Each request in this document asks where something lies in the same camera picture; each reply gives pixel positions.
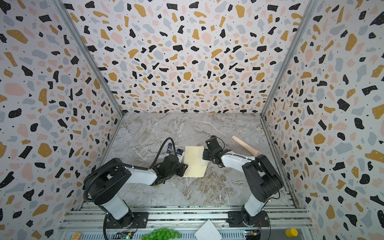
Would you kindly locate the left aluminium corner post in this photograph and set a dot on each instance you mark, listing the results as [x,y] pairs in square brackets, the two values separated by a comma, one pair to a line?
[60,8]

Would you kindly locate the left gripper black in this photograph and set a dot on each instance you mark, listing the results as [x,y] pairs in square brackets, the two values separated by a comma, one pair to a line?
[182,169]

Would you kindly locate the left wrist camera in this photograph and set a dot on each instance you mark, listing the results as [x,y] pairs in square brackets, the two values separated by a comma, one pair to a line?
[180,152]

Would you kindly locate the yellow cylinder object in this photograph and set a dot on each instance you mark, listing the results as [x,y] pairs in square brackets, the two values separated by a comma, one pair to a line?
[290,233]

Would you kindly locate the small circuit board left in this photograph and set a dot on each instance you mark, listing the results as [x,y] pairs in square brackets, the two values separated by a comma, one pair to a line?
[125,235]

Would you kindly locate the small wooden block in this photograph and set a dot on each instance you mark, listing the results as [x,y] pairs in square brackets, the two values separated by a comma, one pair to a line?
[76,236]

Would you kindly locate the small circuit board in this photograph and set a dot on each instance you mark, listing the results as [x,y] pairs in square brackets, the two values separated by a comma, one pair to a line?
[253,235]
[125,235]

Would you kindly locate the cream yellow envelope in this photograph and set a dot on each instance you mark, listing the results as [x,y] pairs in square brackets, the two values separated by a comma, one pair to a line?
[194,159]

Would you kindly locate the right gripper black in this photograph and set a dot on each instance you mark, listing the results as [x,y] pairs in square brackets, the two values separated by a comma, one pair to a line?
[208,153]

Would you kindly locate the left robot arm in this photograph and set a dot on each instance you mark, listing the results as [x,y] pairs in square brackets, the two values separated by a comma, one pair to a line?
[101,187]

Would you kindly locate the small circuit board right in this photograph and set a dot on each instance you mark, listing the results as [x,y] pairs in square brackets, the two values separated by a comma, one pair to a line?
[253,235]

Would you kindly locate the wooden stamp handle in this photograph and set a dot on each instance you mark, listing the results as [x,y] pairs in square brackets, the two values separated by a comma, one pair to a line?
[247,147]

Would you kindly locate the green grape bunch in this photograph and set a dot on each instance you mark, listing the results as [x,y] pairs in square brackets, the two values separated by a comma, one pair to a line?
[162,234]

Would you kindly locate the aluminium corner post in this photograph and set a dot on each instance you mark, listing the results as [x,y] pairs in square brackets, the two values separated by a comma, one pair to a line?
[296,40]
[60,8]

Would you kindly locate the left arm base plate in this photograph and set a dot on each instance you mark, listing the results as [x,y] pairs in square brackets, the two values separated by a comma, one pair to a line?
[135,220]

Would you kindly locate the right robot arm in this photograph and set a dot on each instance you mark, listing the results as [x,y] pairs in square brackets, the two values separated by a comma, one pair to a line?
[262,177]

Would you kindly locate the right aluminium corner post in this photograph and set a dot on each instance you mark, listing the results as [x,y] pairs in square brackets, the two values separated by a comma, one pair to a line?
[296,40]

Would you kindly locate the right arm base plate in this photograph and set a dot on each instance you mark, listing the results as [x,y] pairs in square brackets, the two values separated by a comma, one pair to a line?
[242,219]

